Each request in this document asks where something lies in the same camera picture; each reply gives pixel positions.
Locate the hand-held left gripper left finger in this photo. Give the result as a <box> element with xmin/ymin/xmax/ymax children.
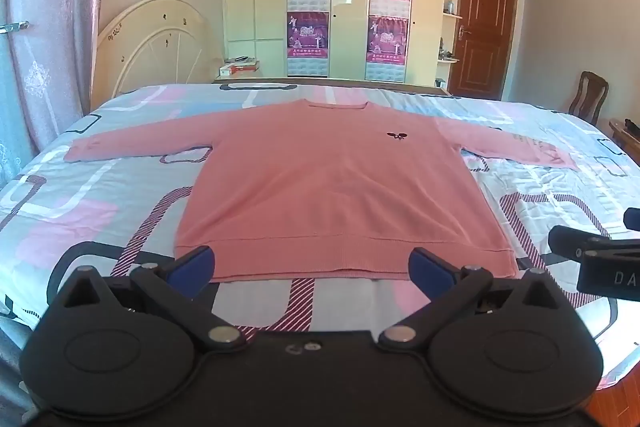
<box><xmin>60</xmin><ymin>246</ymin><xmax>248</xmax><ymax>353</ymax></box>

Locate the wooden bed platform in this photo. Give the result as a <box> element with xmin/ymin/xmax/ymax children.
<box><xmin>214</xmin><ymin>77</ymin><xmax>453</xmax><ymax>98</ymax></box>

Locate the brown wooden door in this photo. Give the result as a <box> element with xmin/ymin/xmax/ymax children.
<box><xmin>447</xmin><ymin>0</ymin><xmax>521</xmax><ymax>101</ymax></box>

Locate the pink sweater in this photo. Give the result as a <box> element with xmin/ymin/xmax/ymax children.
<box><xmin>65</xmin><ymin>99</ymin><xmax>581</xmax><ymax>283</ymax></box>

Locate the wooden side table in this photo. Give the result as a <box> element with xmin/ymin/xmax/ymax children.
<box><xmin>607</xmin><ymin>117</ymin><xmax>640</xmax><ymax>154</ymax></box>

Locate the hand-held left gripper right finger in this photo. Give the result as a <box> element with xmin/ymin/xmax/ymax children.
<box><xmin>377</xmin><ymin>247</ymin><xmax>568</xmax><ymax>353</ymax></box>

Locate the printed bed sheet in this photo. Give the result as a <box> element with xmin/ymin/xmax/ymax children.
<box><xmin>0</xmin><ymin>82</ymin><xmax>640</xmax><ymax>390</ymax></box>

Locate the pink patterned curtain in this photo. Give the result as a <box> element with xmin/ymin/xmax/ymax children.
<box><xmin>0</xmin><ymin>0</ymin><xmax>113</xmax><ymax>188</ymax></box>

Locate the cream corner shelf unit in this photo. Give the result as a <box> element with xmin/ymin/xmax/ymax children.
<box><xmin>436</xmin><ymin>0</ymin><xmax>467</xmax><ymax>81</ymax></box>

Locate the cream round headboard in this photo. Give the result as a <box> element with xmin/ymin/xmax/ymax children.
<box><xmin>97</xmin><ymin>0</ymin><xmax>223</xmax><ymax>98</ymax></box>

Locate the wooden chair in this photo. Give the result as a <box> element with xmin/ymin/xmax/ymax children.
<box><xmin>567</xmin><ymin>71</ymin><xmax>610</xmax><ymax>125</ymax></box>

